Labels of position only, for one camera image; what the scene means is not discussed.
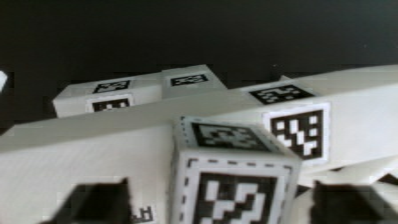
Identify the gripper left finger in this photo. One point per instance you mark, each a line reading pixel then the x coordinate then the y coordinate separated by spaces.
pixel 96 205

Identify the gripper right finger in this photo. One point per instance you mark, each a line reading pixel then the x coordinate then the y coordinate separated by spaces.
pixel 348 204

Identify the white tagged cube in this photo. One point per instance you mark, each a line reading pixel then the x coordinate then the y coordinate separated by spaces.
pixel 234 172

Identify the white chair back frame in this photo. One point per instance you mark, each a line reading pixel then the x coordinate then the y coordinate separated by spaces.
pixel 328 114

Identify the white chair leg with tag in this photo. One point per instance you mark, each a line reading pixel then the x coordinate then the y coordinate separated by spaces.
pixel 122 92

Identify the white U-shaped fence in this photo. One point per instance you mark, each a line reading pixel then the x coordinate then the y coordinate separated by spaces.
pixel 1 79

